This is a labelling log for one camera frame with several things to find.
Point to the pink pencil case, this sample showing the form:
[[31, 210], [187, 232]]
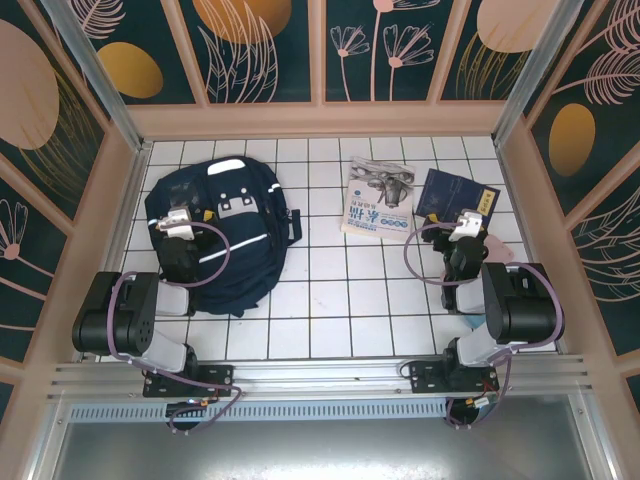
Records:
[[500, 250]]

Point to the navy blue book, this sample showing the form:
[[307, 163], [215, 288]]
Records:
[[450, 195]]

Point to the navy blue backpack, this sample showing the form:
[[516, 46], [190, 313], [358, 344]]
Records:
[[245, 260]]

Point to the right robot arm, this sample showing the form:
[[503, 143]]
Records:
[[525, 310]]

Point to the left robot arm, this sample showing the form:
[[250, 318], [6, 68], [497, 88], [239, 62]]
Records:
[[135, 310]]

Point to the light blue pouch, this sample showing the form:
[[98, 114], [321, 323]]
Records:
[[472, 322]]

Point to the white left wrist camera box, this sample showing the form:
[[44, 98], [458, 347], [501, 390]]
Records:
[[175, 222]]

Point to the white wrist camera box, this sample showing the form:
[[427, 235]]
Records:
[[175, 222], [465, 225]]

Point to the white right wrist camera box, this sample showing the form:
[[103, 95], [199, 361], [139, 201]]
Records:
[[465, 225]]

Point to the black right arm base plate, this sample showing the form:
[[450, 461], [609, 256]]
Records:
[[425, 377]]

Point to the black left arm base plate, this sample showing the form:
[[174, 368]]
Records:
[[215, 380]]

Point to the aluminium corner post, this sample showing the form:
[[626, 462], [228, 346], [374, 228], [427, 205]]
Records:
[[527, 75], [100, 75]]

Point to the aluminium mounting rail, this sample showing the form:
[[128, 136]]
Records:
[[320, 375]]

